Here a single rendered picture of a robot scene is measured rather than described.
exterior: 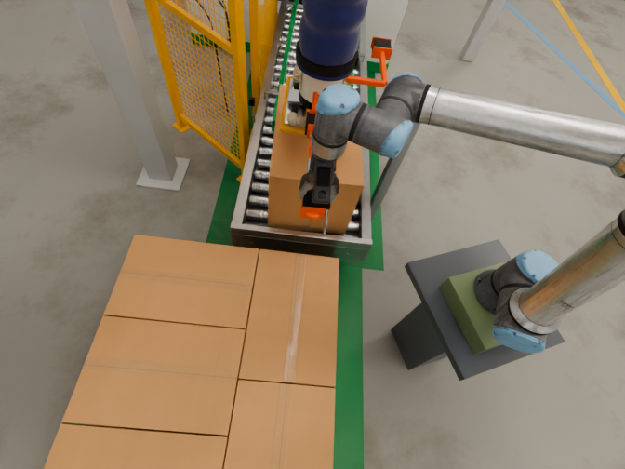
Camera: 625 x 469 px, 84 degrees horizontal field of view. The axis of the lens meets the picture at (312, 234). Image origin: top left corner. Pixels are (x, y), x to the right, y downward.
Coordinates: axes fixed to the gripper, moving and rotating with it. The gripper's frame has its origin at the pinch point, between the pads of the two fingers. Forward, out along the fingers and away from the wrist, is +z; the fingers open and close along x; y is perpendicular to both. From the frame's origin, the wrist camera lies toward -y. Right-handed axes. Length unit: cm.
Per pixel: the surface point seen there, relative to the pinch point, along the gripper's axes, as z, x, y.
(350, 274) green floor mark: 121, -37, 34
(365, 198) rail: 61, -32, 51
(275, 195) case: 39, 15, 29
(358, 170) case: 26, -20, 38
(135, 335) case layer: 67, 64, -31
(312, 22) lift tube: -25, 8, 51
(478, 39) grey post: 97, -164, 304
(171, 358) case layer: 67, 48, -38
